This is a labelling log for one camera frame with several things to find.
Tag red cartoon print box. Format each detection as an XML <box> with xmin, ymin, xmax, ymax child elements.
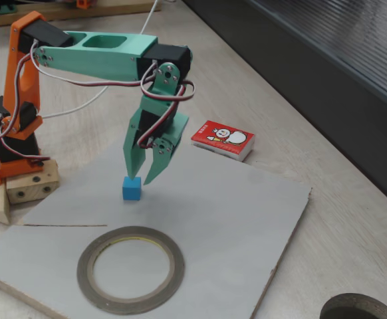
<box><xmin>190</xmin><ymin>120</ymin><xmax>256</xmax><ymax>163</ymax></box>

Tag blue cube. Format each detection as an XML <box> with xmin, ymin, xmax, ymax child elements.
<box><xmin>122</xmin><ymin>176</ymin><xmax>142</xmax><ymax>202</ymax></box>

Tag orange green leader arm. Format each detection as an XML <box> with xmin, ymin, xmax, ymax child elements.
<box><xmin>0</xmin><ymin>0</ymin><xmax>92</xmax><ymax>16</ymax></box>

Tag grey board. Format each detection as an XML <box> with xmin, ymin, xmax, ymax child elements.
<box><xmin>0</xmin><ymin>128</ymin><xmax>313</xmax><ymax>319</ymax></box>

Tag wooden block with screw holes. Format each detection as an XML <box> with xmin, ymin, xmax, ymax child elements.
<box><xmin>5</xmin><ymin>161</ymin><xmax>61</xmax><ymax>204</ymax></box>

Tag long wooden plank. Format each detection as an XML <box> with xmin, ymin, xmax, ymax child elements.
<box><xmin>0</xmin><ymin>0</ymin><xmax>163</xmax><ymax>27</ymax></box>

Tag dark ribbed glass partition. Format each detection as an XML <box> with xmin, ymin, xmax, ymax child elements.
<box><xmin>183</xmin><ymin>0</ymin><xmax>387</xmax><ymax>215</ymax></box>

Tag white usb cable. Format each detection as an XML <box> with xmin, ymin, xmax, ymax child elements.
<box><xmin>40</xmin><ymin>0</ymin><xmax>160</xmax><ymax>120</ymax></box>

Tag red white black servo wires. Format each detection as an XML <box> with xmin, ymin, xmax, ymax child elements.
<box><xmin>0</xmin><ymin>39</ymin><xmax>196</xmax><ymax>167</ymax></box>

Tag grey tape ring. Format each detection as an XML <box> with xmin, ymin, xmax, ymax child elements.
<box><xmin>76</xmin><ymin>225</ymin><xmax>186</xmax><ymax>316</ymax></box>

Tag round desk cable hole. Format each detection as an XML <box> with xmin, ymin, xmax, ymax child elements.
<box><xmin>319</xmin><ymin>292</ymin><xmax>387</xmax><ymax>319</ymax></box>

